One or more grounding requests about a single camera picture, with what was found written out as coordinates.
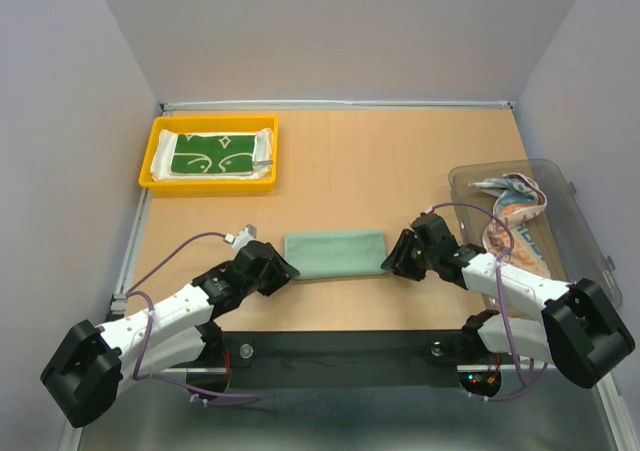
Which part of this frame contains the orange and green printed towel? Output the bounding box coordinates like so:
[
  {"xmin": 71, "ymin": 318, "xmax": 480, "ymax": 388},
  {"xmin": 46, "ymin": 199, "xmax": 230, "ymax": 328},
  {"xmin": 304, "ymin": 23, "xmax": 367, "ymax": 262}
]
[{"xmin": 470, "ymin": 173, "xmax": 551, "ymax": 278}]

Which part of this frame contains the aluminium frame rail front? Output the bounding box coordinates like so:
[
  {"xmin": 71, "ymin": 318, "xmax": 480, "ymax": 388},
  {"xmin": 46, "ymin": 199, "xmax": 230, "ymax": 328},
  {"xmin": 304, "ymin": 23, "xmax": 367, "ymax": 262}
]
[{"xmin": 79, "ymin": 328, "xmax": 619, "ymax": 375}]

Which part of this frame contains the yellow plastic tray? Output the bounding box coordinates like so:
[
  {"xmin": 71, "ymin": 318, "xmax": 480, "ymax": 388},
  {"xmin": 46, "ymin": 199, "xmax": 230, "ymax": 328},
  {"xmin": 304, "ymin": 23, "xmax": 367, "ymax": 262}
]
[{"xmin": 139, "ymin": 115, "xmax": 279, "ymax": 196}]

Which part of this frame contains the white terry towel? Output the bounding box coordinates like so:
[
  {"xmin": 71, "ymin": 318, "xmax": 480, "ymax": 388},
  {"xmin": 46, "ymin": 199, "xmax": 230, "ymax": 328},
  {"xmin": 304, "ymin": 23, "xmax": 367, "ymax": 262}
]
[{"xmin": 150, "ymin": 128, "xmax": 275, "ymax": 182}]

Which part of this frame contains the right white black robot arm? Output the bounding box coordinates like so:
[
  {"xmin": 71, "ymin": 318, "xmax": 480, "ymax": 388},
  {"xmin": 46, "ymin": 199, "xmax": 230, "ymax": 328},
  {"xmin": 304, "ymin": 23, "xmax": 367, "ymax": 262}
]
[{"xmin": 381, "ymin": 212, "xmax": 635, "ymax": 389}]

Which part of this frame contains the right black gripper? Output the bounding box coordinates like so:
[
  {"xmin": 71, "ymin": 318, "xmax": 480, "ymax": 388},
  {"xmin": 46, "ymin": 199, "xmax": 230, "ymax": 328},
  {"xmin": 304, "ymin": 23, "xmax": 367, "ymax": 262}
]
[{"xmin": 381, "ymin": 227, "xmax": 437, "ymax": 280}]

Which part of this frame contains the light teal towel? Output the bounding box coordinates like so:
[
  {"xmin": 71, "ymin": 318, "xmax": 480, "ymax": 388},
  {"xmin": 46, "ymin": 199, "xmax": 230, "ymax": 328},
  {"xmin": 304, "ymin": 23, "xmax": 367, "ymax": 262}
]
[{"xmin": 284, "ymin": 229, "xmax": 387, "ymax": 280}]

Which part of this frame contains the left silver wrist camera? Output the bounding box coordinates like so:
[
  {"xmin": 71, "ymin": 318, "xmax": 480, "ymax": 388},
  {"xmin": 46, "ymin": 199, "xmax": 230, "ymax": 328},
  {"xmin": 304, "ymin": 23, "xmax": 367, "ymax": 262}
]
[{"xmin": 223, "ymin": 224, "xmax": 257, "ymax": 252}]

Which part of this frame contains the clear plastic storage bin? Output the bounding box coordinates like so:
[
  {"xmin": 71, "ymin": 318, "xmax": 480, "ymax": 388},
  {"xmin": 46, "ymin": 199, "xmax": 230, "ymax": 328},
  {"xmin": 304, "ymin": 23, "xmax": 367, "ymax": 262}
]
[{"xmin": 447, "ymin": 158, "xmax": 624, "ymax": 330}]

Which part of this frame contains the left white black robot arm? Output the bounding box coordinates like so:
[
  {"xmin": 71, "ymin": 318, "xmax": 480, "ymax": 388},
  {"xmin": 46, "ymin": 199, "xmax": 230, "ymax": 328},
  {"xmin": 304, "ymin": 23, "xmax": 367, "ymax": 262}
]
[{"xmin": 40, "ymin": 240, "xmax": 300, "ymax": 428}]

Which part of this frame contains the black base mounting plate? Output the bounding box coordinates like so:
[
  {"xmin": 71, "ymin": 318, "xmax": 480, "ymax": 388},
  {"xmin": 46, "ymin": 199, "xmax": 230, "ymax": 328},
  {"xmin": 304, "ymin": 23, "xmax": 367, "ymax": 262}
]
[{"xmin": 173, "ymin": 330, "xmax": 512, "ymax": 391}]

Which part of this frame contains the aluminium rail back edge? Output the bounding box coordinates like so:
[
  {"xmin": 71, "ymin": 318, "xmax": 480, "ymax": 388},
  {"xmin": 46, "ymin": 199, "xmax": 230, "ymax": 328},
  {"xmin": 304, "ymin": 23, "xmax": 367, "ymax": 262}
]
[{"xmin": 160, "ymin": 99, "xmax": 514, "ymax": 114}]

